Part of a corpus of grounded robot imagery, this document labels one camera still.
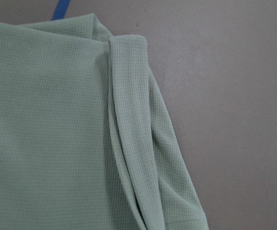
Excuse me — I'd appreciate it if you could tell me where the olive green long-sleeve shirt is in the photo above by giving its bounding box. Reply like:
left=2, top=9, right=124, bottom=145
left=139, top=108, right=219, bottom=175
left=0, top=13, right=208, bottom=230

